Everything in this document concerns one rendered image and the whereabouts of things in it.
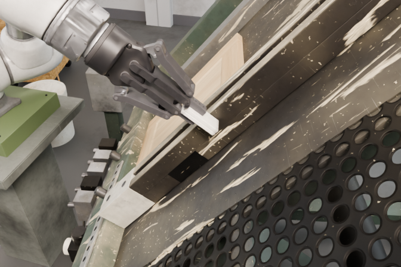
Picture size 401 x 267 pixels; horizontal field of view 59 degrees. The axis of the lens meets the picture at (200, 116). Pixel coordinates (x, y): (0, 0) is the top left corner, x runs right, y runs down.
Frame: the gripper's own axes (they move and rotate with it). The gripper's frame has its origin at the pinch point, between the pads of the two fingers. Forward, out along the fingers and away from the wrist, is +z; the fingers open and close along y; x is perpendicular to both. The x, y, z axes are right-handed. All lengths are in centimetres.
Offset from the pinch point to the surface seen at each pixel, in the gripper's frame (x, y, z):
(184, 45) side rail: 71, -22, 4
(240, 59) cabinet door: 26.2, 2.9, 7.0
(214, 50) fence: 47.1, -7.2, 7.0
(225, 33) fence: 47.1, -1.3, 5.8
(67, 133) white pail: 132, -153, -3
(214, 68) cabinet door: 34.3, -6.1, 6.7
